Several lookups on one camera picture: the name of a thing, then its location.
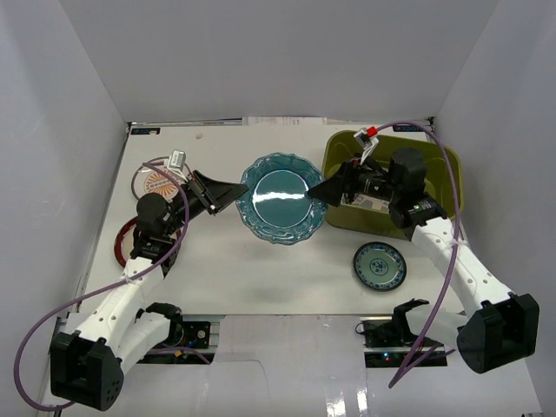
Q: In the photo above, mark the orange sunburst white plate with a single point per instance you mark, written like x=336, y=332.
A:
x=146, y=181

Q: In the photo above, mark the olive green plastic bin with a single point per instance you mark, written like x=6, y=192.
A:
x=342, y=146

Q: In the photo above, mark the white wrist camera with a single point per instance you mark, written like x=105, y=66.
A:
x=177, y=160
x=367, y=138

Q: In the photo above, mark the dark label sticker right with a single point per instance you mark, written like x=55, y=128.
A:
x=406, y=128

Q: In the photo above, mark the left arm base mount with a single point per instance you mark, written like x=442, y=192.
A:
x=188, y=346

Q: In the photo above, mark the small teal patterned plate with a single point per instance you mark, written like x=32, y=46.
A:
x=379, y=266

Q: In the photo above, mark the grey deer plate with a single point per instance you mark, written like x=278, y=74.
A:
x=367, y=202

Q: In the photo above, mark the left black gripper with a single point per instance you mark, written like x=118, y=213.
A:
x=205, y=194

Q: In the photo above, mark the dark label sticker left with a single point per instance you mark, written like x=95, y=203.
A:
x=144, y=131

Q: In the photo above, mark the teal scalloped plate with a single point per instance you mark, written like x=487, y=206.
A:
x=276, y=208

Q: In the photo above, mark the dark label sticker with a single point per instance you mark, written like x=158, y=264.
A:
x=144, y=131
x=406, y=128

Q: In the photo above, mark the white papers at back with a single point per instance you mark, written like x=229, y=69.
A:
x=284, y=120

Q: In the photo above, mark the dark red round plate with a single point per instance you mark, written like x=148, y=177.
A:
x=129, y=243

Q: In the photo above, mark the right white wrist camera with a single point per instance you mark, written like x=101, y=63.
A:
x=367, y=138

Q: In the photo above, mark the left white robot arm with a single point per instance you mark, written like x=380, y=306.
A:
x=88, y=366

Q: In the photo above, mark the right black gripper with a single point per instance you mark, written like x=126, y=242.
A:
x=346, y=182

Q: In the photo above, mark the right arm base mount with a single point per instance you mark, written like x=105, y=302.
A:
x=383, y=350

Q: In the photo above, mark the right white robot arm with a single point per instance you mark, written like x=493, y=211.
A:
x=498, y=326

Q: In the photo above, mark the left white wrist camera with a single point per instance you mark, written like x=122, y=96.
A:
x=177, y=160

